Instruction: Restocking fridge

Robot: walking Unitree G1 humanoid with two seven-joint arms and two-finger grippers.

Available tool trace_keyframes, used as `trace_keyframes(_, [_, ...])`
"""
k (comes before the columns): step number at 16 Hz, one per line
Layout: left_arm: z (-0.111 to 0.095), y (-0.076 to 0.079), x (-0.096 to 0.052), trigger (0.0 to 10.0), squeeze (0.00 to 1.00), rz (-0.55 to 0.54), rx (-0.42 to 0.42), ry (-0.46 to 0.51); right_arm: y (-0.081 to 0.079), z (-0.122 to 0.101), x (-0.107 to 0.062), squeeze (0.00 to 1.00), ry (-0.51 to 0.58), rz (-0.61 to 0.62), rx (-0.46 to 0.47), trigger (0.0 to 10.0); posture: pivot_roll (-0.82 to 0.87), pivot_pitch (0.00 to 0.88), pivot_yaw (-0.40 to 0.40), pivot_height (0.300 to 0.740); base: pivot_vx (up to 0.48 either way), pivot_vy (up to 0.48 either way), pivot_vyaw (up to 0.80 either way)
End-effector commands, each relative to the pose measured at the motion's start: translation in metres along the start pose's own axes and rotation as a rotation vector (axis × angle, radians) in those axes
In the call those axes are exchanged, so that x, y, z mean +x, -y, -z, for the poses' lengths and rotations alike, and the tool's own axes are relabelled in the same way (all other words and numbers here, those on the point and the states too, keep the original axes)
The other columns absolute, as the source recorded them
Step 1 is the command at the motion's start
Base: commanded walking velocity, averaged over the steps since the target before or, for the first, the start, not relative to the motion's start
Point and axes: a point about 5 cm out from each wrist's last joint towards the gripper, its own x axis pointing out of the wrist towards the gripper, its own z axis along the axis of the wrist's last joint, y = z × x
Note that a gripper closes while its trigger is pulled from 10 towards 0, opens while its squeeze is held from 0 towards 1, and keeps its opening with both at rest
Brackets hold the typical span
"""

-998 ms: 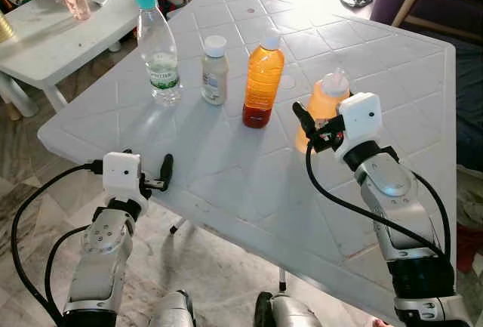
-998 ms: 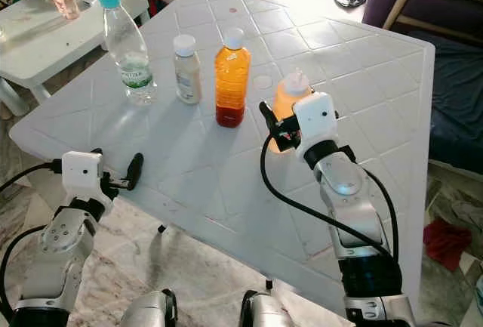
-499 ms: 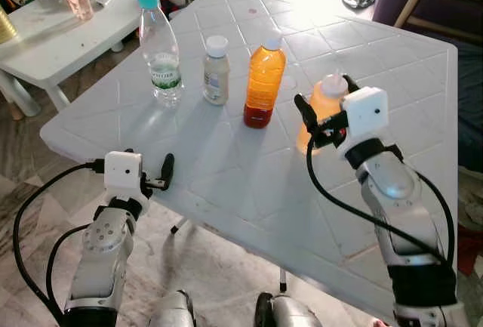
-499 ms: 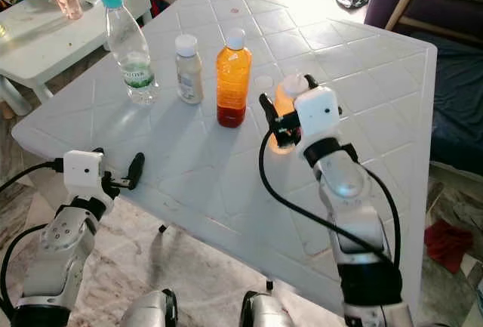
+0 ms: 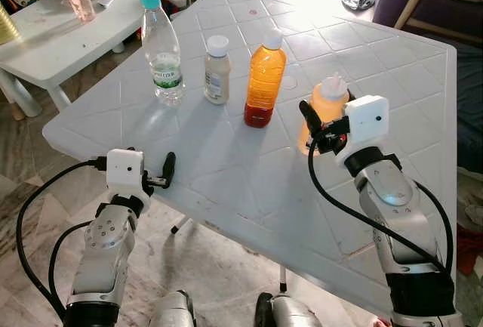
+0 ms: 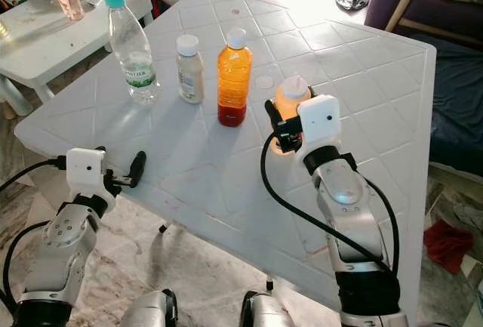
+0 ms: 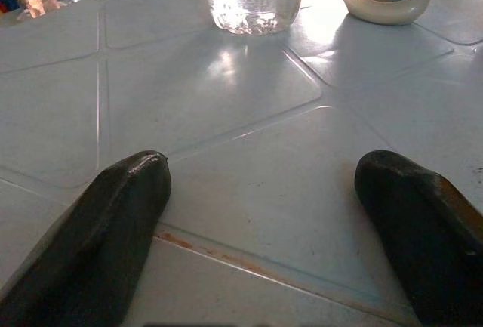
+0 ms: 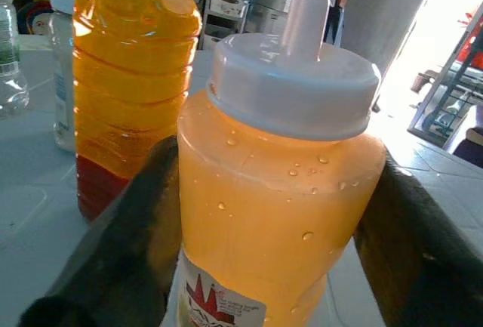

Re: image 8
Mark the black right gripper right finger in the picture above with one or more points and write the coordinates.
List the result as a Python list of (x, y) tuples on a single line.
[(422, 259)]

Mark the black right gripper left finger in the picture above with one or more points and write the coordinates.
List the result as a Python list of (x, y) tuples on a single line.
[(132, 236)]

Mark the orange squeeze bottle white cap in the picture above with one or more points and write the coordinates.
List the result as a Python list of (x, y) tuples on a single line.
[(264, 210)]

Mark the white plastic table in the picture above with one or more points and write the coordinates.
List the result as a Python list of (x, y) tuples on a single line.
[(30, 210)]

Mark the small white plastic bottle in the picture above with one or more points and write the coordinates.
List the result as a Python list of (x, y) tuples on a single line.
[(62, 96)]

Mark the amber oil bottle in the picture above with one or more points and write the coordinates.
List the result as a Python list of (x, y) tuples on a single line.
[(132, 59)]

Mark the clear water bottle green label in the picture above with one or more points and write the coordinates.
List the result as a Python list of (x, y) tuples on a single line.
[(11, 78)]

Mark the white shelf rack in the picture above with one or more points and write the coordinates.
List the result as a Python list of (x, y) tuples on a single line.
[(226, 6)]

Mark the white appliance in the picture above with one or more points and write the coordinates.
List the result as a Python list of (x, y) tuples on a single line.
[(271, 2)]

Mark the metal frame glass stand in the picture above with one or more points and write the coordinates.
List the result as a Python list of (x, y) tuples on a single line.
[(445, 89)]

